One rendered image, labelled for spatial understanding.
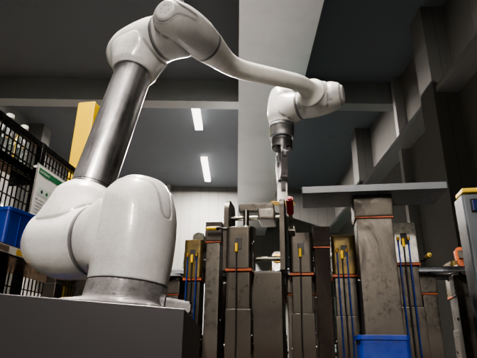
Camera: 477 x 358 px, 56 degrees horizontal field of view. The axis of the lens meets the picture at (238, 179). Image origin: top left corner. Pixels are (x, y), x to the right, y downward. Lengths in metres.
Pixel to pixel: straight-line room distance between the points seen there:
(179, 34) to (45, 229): 0.59
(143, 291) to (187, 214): 9.16
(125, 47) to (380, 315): 0.96
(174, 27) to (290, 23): 2.46
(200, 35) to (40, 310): 0.81
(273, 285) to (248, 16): 2.57
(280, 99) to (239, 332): 0.83
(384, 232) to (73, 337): 0.80
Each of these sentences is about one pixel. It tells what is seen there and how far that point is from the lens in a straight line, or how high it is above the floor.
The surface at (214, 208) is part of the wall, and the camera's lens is 9.98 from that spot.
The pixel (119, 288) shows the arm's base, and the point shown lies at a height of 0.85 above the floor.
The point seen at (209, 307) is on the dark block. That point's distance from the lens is 1.34.
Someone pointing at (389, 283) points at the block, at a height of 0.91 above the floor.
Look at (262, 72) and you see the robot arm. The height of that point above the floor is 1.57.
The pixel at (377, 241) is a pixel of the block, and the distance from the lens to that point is 1.23.
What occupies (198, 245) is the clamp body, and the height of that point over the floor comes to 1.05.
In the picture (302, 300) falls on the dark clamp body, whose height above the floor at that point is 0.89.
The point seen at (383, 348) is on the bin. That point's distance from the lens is 1.08.
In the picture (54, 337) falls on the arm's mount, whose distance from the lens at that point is 0.75.
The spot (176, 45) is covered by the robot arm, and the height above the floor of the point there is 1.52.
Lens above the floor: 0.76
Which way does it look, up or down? 21 degrees up
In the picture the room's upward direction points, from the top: 1 degrees clockwise
